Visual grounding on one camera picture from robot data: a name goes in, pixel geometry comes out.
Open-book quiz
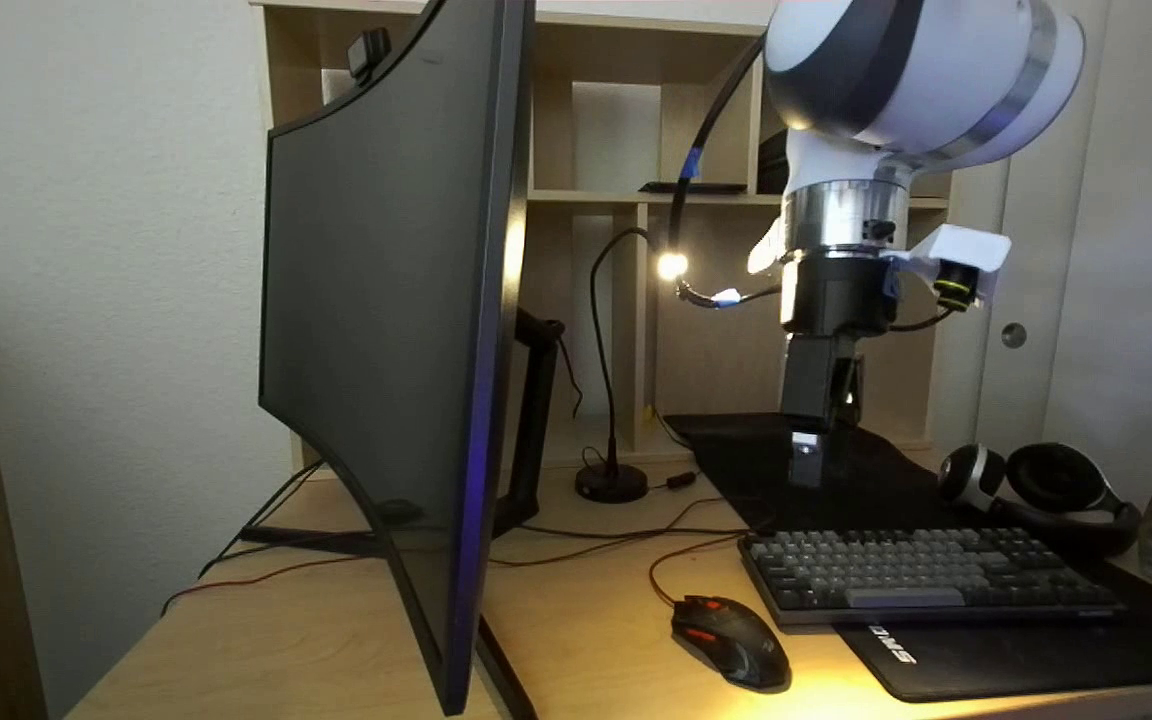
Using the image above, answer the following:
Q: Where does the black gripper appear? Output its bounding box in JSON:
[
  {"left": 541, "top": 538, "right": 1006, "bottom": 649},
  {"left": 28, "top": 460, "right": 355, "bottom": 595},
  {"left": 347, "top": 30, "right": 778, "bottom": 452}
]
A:
[{"left": 786, "top": 251, "right": 898, "bottom": 425}]

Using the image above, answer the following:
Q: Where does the black red computer mouse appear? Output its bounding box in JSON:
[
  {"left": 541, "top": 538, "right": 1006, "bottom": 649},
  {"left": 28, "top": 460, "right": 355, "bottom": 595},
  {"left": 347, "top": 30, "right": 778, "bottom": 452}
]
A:
[{"left": 672, "top": 595, "right": 794, "bottom": 692}]

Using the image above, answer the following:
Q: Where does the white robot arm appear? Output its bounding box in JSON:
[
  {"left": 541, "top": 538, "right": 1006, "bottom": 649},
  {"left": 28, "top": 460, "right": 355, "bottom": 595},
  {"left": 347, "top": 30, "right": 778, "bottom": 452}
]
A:
[{"left": 749, "top": 0, "right": 1088, "bottom": 427}]

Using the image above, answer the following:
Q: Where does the black desk mouse pad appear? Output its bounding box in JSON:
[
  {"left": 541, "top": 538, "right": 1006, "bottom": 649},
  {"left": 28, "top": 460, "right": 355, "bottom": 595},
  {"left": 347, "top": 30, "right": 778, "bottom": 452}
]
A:
[{"left": 668, "top": 414, "right": 1152, "bottom": 701}]

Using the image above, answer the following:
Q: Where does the black flat device on shelf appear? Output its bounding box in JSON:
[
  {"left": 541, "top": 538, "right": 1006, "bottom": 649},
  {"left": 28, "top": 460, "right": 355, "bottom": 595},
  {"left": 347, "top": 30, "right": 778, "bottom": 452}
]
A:
[{"left": 637, "top": 182, "right": 746, "bottom": 198}]

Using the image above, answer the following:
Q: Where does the light wooden shelf unit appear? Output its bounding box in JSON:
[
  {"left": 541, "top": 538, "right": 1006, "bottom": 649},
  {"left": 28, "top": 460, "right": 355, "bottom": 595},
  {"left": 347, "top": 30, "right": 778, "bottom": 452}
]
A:
[{"left": 265, "top": 0, "right": 931, "bottom": 456}]

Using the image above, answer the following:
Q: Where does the grey mechanical keyboard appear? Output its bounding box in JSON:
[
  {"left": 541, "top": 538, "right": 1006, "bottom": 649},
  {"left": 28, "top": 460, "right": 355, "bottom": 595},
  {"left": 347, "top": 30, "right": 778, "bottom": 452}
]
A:
[{"left": 741, "top": 528, "right": 1123, "bottom": 627}]

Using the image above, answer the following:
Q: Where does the black over-ear headphones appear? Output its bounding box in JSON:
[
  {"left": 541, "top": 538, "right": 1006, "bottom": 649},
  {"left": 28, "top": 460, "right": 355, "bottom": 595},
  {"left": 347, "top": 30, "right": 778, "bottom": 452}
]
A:
[{"left": 939, "top": 444, "right": 1139, "bottom": 556}]

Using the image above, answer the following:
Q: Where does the black gooseneck desk lamp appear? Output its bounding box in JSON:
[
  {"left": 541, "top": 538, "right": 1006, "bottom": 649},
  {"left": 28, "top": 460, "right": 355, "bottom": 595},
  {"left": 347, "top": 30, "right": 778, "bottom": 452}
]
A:
[{"left": 577, "top": 227, "right": 647, "bottom": 503}]

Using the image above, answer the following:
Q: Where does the black monitor stand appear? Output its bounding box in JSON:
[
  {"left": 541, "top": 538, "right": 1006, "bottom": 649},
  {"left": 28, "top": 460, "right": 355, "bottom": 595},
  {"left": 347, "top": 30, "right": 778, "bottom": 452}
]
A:
[{"left": 244, "top": 314, "right": 566, "bottom": 720}]

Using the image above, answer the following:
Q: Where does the large curved black monitor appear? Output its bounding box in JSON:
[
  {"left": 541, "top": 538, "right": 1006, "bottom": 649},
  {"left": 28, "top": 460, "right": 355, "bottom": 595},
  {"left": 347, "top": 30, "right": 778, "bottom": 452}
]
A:
[{"left": 260, "top": 0, "right": 536, "bottom": 713}]

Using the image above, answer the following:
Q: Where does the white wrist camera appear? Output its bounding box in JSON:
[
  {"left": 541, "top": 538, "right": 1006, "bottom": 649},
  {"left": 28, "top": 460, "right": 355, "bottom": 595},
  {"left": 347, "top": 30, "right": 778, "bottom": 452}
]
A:
[{"left": 912, "top": 224, "right": 1011, "bottom": 314}]

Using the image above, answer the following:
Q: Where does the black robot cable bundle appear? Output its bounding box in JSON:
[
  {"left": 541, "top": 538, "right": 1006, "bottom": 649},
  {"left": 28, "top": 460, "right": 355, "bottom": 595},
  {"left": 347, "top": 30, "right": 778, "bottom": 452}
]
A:
[{"left": 661, "top": 38, "right": 790, "bottom": 314}]

